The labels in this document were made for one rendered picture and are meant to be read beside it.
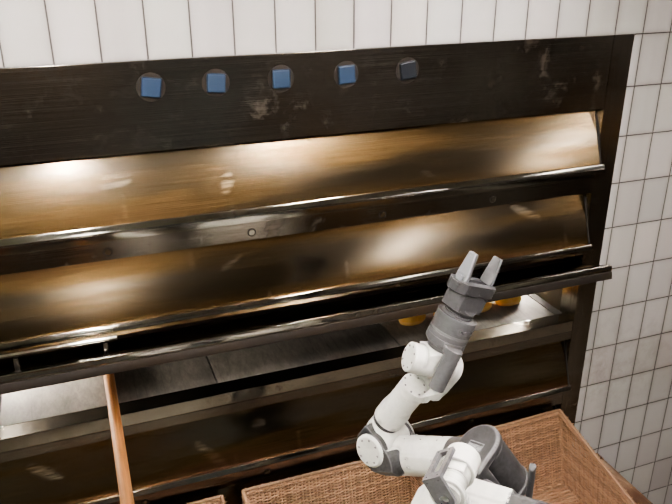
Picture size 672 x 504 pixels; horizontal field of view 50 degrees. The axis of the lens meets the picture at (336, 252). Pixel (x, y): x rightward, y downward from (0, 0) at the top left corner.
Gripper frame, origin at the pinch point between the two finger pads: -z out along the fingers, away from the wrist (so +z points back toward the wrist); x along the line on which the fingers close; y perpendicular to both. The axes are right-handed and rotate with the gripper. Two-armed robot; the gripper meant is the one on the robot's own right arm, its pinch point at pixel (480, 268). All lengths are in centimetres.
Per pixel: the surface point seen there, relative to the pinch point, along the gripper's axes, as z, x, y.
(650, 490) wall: 82, -179, 6
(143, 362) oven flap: 56, 36, 50
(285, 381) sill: 62, -11, 52
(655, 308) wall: 10, -132, 21
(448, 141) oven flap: -18, -31, 51
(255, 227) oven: 20, 13, 60
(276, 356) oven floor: 62, -16, 65
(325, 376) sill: 58, -23, 49
